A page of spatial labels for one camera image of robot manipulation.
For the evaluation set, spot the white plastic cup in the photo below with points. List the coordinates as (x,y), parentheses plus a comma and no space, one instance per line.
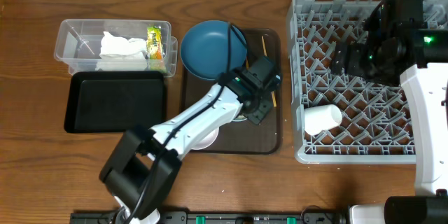
(320,118)

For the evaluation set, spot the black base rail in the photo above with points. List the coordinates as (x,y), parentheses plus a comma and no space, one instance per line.
(182,217)

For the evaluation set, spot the right wooden chopstick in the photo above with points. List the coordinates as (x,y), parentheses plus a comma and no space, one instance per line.
(274,101)

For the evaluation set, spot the black plastic tray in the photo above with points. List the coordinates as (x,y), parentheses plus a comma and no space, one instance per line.
(114,101)

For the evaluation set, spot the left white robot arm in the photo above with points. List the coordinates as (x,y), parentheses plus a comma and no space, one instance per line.
(144,165)

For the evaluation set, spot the white pink shallow bowl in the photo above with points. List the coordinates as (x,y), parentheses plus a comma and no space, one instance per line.
(207,140)

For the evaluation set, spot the green orange snack wrapper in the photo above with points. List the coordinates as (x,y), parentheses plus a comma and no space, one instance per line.
(154,43)

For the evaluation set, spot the white paper napkin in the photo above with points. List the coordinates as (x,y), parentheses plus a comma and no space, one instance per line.
(121,54)

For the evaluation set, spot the blue round plate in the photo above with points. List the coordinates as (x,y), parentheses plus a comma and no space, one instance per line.
(211,47)

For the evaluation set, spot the clear plastic waste bin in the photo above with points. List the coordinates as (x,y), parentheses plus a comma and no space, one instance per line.
(79,41)

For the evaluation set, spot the light blue bowl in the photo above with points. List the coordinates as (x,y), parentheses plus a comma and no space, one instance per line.
(239,118)

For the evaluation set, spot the grey plastic dishwasher rack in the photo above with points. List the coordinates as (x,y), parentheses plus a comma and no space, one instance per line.
(376,126)

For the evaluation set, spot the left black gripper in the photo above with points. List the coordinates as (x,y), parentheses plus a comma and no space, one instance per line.
(262,110)

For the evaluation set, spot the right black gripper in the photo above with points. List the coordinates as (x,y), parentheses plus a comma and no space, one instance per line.
(356,51)

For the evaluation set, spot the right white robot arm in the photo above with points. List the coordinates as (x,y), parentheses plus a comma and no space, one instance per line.
(402,50)

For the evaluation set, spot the brown plastic serving tray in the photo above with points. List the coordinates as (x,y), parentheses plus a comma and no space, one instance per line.
(243,137)

